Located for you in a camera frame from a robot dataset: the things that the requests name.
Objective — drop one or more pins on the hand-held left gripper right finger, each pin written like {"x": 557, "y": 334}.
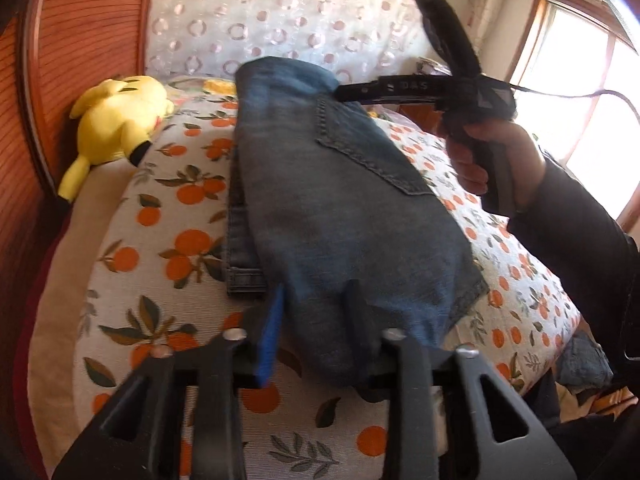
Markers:
{"x": 357, "y": 330}

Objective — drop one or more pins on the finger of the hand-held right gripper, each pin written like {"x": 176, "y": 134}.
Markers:
{"x": 355, "y": 93}

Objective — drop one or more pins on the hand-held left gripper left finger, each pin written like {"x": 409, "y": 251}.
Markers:
{"x": 270, "y": 340}

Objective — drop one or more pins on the blue denim pants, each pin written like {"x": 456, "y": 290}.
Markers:
{"x": 325, "y": 200}

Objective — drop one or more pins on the person's right forearm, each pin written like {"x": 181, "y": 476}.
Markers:
{"x": 575, "y": 220}

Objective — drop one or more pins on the person's right hand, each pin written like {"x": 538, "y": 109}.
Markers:
{"x": 522, "y": 155}

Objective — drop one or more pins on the pale patterned window curtain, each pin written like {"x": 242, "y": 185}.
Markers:
{"x": 487, "y": 5}

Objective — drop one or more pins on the sheer circle pattern curtain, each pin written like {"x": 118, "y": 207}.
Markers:
{"x": 300, "y": 10}

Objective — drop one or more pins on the orange fruit print bed sheet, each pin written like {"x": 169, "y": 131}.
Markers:
{"x": 165, "y": 260}

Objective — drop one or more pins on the pink floral blanket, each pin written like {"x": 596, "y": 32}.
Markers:
{"x": 220, "y": 86}

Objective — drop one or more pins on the blue-grey cloth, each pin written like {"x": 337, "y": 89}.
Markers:
{"x": 585, "y": 360}

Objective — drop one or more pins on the yellow plush toy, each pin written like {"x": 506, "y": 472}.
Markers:
{"x": 120, "y": 120}

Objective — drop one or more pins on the wooden headboard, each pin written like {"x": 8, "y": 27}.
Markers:
{"x": 90, "y": 35}

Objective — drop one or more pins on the wooden frame window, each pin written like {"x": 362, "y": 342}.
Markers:
{"x": 575, "y": 60}

